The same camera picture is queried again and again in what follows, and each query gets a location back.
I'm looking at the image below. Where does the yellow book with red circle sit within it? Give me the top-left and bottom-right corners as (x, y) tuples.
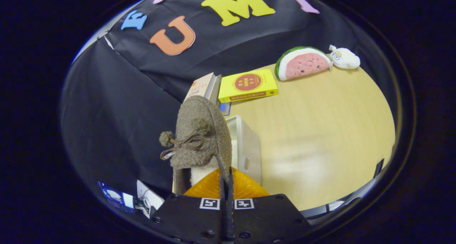
(218, 69), (279, 103)

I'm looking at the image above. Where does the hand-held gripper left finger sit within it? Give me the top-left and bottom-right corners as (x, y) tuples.
(150, 167), (228, 244)

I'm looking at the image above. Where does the blue printed box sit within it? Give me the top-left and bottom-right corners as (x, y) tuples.
(98, 182), (135, 213)

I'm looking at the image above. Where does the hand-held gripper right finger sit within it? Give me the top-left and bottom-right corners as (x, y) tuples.
(227, 167), (312, 244)

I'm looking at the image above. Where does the white plush toy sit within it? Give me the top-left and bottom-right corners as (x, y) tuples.
(328, 45), (361, 69)

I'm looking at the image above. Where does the cream fabric storage box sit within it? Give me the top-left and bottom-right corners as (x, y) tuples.
(224, 115), (263, 186)

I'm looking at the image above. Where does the watermelon slice plush toy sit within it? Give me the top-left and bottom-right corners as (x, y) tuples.
(274, 46), (333, 82)

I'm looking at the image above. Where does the brown fuzzy shoe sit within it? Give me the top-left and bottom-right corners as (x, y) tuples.
(159, 95), (233, 195)

